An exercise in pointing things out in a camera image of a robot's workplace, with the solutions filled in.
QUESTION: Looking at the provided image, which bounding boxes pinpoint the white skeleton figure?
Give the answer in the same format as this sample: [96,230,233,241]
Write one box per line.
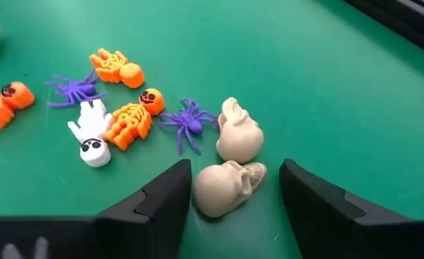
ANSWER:
[66,99,114,168]

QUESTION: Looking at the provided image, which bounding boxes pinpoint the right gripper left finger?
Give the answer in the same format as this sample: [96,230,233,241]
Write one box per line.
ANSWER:
[0,160,192,259]

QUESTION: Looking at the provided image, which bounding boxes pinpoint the orange skeleton figure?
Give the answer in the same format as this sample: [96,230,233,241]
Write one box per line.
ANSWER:
[89,47,145,89]
[0,81,36,135]
[104,88,166,151]

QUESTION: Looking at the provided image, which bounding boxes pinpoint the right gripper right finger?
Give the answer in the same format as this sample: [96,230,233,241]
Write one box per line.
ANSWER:
[279,158,424,259]

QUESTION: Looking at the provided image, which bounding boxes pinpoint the purple plastic spider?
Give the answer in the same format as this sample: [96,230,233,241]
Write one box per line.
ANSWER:
[44,70,107,109]
[158,98,220,156]

